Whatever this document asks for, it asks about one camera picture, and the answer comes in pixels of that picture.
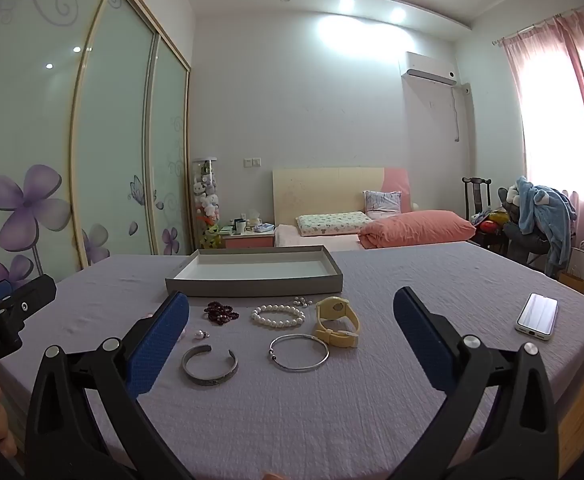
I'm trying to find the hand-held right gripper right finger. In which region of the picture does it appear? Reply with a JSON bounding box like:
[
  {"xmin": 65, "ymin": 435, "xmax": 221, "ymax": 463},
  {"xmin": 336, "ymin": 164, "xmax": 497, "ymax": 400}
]
[{"xmin": 393, "ymin": 286, "xmax": 558, "ymax": 480}]

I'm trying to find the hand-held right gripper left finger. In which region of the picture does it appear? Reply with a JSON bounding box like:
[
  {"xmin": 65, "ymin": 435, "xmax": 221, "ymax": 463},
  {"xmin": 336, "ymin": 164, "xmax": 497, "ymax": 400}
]
[{"xmin": 24, "ymin": 290, "xmax": 195, "ymax": 480}]

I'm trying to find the wide silver cuff bracelet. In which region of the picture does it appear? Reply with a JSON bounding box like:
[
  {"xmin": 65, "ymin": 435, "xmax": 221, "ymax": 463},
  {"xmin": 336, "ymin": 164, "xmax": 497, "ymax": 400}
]
[{"xmin": 181, "ymin": 344, "xmax": 239, "ymax": 387}]

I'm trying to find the dark red bead bracelet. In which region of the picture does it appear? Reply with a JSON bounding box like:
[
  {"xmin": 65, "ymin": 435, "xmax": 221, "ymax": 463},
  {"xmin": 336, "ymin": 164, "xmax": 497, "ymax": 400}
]
[{"xmin": 203, "ymin": 301, "xmax": 240, "ymax": 326}]

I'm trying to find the yellow wrist watch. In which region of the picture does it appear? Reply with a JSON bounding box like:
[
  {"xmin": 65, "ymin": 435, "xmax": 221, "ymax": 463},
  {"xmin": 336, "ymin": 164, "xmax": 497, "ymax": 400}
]
[{"xmin": 313, "ymin": 296, "xmax": 361, "ymax": 349}]

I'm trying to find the white pearl bracelet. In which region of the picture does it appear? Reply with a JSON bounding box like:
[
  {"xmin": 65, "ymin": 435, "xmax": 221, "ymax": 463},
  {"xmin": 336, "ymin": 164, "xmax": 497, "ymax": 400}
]
[{"xmin": 251, "ymin": 304, "xmax": 306, "ymax": 330}]

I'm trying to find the grey cardboard tray box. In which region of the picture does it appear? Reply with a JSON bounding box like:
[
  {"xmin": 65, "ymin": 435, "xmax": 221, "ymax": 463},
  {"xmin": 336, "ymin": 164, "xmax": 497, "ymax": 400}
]
[{"xmin": 165, "ymin": 245, "xmax": 344, "ymax": 298}]

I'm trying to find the thin silver bangle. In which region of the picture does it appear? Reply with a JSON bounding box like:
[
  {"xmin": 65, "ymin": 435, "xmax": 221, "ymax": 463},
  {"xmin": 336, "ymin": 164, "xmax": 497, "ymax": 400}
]
[{"xmin": 269, "ymin": 333, "xmax": 330, "ymax": 372}]

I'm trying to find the pink pillow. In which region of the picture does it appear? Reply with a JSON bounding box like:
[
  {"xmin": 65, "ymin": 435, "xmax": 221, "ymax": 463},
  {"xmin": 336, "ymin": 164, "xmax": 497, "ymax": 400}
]
[{"xmin": 359, "ymin": 211, "xmax": 477, "ymax": 250}]

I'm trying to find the white smartphone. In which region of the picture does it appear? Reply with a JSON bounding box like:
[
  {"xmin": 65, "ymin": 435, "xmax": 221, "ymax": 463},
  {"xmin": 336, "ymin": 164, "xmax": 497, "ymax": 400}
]
[{"xmin": 514, "ymin": 292, "xmax": 559, "ymax": 342}]

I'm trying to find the red and yellow toy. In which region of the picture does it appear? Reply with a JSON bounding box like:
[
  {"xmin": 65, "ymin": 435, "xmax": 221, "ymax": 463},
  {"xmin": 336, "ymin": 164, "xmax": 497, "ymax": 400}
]
[{"xmin": 473, "ymin": 211, "xmax": 511, "ymax": 237}]

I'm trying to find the pink nightstand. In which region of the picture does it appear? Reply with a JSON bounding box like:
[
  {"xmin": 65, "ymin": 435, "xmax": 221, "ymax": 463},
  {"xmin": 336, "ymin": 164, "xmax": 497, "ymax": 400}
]
[{"xmin": 222, "ymin": 230, "xmax": 276, "ymax": 250}]

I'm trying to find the dark office chair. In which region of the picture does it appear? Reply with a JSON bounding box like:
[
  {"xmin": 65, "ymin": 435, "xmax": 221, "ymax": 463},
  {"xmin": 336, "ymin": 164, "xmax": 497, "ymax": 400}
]
[{"xmin": 497, "ymin": 187, "xmax": 568, "ymax": 268}]

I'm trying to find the small purple print pillow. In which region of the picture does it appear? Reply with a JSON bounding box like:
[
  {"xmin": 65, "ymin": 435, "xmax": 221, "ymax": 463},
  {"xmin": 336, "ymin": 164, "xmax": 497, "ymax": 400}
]
[{"xmin": 363, "ymin": 190, "xmax": 403, "ymax": 220}]

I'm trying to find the flat patterned pillow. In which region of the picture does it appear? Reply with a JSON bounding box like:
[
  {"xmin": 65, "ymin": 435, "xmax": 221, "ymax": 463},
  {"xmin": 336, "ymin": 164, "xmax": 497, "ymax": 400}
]
[{"xmin": 295, "ymin": 211, "xmax": 374, "ymax": 237}]

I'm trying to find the dark wooden chair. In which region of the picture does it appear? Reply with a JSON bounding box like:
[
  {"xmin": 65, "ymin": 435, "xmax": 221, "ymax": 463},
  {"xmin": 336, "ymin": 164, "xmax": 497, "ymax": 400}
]
[{"xmin": 462, "ymin": 176, "xmax": 491, "ymax": 222}]

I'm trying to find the clear tube of plush toys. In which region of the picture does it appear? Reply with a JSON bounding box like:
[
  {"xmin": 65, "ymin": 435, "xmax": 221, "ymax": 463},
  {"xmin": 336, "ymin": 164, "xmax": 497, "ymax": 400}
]
[{"xmin": 192, "ymin": 157, "xmax": 221, "ymax": 248}]

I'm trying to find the pink bed mattress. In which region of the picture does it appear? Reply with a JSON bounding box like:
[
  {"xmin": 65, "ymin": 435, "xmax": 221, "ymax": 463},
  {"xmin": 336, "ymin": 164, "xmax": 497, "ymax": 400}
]
[{"xmin": 274, "ymin": 224, "xmax": 363, "ymax": 252}]

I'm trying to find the blue fleece garment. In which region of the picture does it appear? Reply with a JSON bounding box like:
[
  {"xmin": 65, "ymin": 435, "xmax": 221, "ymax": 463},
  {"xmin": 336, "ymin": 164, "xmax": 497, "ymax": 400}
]
[{"xmin": 516, "ymin": 176, "xmax": 579, "ymax": 277}]

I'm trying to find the cream and pink headboard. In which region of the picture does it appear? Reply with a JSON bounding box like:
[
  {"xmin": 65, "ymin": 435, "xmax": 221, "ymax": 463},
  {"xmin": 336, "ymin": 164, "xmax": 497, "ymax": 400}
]
[{"xmin": 272, "ymin": 167, "xmax": 413, "ymax": 226}]

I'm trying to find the floral sliding door wardrobe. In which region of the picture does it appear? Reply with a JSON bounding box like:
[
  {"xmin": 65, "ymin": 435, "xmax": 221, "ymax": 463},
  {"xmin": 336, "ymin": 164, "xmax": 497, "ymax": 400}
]
[{"xmin": 0, "ymin": 0, "xmax": 193, "ymax": 291}]

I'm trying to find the white air conditioner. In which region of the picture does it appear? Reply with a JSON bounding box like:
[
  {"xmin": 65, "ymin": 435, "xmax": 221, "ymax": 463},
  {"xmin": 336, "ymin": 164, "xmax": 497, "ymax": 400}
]
[{"xmin": 401, "ymin": 51, "xmax": 458, "ymax": 85}]

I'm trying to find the pink curtain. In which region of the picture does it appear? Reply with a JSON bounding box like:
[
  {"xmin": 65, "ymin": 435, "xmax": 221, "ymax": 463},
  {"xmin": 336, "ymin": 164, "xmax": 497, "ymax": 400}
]
[{"xmin": 492, "ymin": 5, "xmax": 584, "ymax": 211}]

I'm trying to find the white air conditioner hose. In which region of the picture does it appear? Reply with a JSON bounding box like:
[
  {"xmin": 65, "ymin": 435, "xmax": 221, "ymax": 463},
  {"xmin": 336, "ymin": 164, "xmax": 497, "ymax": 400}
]
[{"xmin": 451, "ymin": 85, "xmax": 461, "ymax": 144}]

